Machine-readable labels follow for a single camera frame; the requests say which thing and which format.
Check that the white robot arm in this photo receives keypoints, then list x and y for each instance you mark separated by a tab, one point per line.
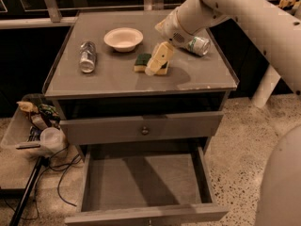
277	34

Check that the green and white can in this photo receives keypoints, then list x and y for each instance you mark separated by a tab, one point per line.
198	46

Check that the clear plastic bin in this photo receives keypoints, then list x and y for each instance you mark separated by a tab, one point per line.
22	138

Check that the metal railing frame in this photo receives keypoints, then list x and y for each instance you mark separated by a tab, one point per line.
16	14

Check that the white bowl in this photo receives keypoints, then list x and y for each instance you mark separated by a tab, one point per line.
123	39

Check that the round metal drawer knob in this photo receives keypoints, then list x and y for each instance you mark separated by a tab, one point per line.
145	131

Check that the white diagonal pole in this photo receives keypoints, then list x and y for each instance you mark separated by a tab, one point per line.
266	87

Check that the black tripod leg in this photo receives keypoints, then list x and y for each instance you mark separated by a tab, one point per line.
28	188

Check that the green and yellow sponge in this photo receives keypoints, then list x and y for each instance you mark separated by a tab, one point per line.
146	63

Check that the grey upper drawer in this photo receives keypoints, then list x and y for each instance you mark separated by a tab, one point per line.
128	129

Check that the green snack bag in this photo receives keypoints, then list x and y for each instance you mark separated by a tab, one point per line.
49	111

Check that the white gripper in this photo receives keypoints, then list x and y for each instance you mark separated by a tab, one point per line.
171	29

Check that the grey drawer cabinet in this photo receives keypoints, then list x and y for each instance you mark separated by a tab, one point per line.
114	89

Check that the yellow object on ledge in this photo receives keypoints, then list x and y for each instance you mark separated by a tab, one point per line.
288	4

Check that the clear plastic cup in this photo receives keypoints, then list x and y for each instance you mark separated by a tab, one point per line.
52	139

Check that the open grey lower drawer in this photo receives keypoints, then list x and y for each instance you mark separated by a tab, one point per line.
138	185

